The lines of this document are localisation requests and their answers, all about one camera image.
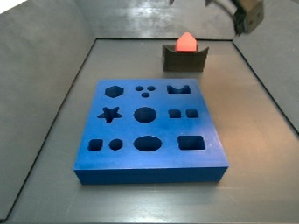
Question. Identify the red three prong object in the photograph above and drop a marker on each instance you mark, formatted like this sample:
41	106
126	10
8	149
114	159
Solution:
185	44

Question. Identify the blue foam shape block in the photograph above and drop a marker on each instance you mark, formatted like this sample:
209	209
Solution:
149	134

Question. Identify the black curved fixture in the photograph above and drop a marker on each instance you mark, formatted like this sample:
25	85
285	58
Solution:
182	61

